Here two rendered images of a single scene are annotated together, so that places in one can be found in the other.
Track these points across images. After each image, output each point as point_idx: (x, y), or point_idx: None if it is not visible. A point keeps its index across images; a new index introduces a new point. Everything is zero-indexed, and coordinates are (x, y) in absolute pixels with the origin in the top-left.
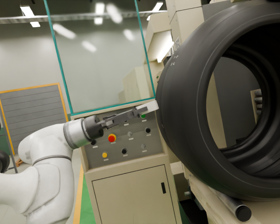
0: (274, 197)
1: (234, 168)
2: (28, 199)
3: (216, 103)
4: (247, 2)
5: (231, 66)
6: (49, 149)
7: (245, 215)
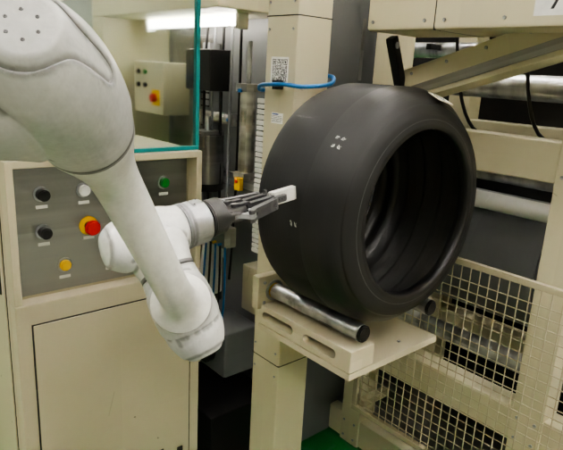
0: (392, 312)
1: (372, 281)
2: (205, 312)
3: None
4: (416, 94)
5: None
6: (180, 248)
7: (365, 335)
